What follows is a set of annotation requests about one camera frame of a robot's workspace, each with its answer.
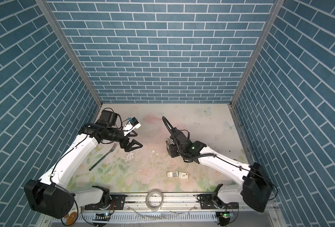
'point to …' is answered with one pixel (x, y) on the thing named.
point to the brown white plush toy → (71, 218)
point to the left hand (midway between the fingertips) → (138, 139)
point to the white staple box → (183, 175)
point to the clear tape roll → (152, 208)
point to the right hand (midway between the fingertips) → (169, 146)
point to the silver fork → (111, 150)
